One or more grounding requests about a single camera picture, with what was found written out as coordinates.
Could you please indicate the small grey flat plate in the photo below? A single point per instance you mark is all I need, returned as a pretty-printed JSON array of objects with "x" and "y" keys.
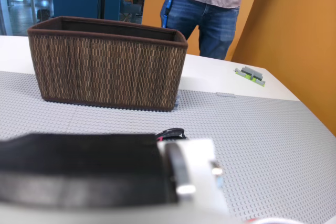
[{"x": 225, "y": 94}]

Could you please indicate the person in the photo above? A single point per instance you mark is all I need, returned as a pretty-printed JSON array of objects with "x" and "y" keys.
[{"x": 210, "y": 19}]

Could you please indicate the grey chair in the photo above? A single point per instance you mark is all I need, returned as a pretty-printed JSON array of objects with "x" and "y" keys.
[{"x": 130, "y": 9}]

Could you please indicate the brown woven fabric bin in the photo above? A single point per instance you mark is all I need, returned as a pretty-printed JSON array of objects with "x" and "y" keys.
[{"x": 105, "y": 77}]

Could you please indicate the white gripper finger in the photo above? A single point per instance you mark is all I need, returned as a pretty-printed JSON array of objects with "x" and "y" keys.
[{"x": 200, "y": 155}]

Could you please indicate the green and grey brick assembly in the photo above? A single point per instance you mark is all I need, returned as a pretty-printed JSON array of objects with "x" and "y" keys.
[{"x": 250, "y": 75}]

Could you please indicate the black sunglasses with pink accents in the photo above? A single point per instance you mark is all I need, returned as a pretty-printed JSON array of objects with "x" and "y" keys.
[{"x": 172, "y": 133}]

